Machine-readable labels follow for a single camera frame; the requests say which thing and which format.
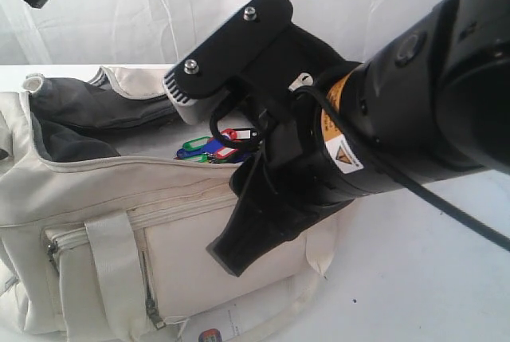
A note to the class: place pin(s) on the cream canvas duffel bag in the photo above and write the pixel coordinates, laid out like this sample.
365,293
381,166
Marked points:
104,231

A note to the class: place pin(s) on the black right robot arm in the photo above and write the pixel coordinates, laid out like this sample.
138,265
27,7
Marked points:
431,105

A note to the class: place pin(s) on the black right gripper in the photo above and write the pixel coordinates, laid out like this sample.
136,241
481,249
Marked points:
289,185

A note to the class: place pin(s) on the colourful key tag bunch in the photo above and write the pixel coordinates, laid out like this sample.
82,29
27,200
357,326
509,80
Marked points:
206,149

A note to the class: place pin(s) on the white backdrop curtain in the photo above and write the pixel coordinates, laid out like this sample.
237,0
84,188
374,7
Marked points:
165,31

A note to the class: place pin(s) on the white paper tag sheet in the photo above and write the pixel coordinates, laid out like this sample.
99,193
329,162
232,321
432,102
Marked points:
221,324

